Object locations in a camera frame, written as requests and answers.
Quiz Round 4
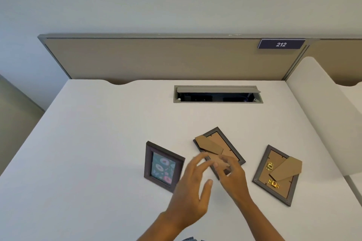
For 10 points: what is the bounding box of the white curved side divider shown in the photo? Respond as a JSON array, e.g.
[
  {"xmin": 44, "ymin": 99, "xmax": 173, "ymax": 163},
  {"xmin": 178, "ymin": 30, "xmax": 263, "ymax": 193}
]
[{"xmin": 285, "ymin": 57, "xmax": 362, "ymax": 178}]

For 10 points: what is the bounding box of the dark picture frame cardboard back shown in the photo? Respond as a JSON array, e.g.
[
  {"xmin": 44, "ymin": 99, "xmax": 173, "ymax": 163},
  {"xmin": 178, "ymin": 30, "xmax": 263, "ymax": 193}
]
[{"xmin": 193, "ymin": 127, "xmax": 246, "ymax": 181}]

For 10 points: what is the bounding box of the dark frame with floral picture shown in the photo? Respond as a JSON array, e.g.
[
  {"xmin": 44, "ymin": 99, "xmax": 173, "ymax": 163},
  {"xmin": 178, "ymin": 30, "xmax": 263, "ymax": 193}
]
[{"xmin": 144, "ymin": 141, "xmax": 186, "ymax": 193}]

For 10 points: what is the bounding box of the beige partition panel grey frame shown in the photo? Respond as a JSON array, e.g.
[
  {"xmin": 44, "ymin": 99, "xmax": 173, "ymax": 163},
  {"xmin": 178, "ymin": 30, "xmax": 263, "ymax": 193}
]
[{"xmin": 307, "ymin": 38, "xmax": 362, "ymax": 86}]

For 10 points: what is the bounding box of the grey desk cable box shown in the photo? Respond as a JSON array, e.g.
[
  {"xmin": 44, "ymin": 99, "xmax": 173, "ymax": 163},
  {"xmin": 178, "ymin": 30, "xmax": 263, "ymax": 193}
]
[{"xmin": 173, "ymin": 85, "xmax": 264, "ymax": 104}]

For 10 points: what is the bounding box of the person's right forearm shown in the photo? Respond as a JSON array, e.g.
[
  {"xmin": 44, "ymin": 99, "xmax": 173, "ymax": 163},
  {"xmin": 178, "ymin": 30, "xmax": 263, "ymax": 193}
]
[{"xmin": 237, "ymin": 196, "xmax": 284, "ymax": 241}]

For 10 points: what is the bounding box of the person's left hand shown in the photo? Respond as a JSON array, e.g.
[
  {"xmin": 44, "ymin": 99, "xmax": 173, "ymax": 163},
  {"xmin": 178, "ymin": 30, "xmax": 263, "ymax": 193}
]
[{"xmin": 163, "ymin": 152, "xmax": 213, "ymax": 228}]

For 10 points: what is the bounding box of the person's left forearm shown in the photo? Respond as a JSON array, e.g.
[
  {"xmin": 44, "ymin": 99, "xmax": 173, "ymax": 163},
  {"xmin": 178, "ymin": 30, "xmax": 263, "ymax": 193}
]
[{"xmin": 136, "ymin": 212, "xmax": 199, "ymax": 241}]

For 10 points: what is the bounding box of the dark frame with brass clips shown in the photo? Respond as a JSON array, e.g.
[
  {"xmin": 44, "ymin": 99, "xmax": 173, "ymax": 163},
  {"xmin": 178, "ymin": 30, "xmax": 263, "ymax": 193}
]
[{"xmin": 252, "ymin": 145, "xmax": 303, "ymax": 207}]

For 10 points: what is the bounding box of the person's right hand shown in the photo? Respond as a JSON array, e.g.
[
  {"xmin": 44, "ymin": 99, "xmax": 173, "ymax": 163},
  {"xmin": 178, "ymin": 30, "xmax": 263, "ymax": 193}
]
[{"xmin": 213, "ymin": 155, "xmax": 253, "ymax": 208}]

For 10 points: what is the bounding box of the dark blue number plate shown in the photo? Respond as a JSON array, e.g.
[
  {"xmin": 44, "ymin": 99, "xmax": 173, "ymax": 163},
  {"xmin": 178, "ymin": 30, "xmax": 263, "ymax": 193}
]
[{"xmin": 257, "ymin": 39, "xmax": 306, "ymax": 50}]

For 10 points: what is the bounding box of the beige desk partition panel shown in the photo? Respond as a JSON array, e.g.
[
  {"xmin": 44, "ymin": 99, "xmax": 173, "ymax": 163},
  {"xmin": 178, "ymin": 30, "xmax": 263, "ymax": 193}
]
[{"xmin": 38, "ymin": 34, "xmax": 311, "ymax": 81}]

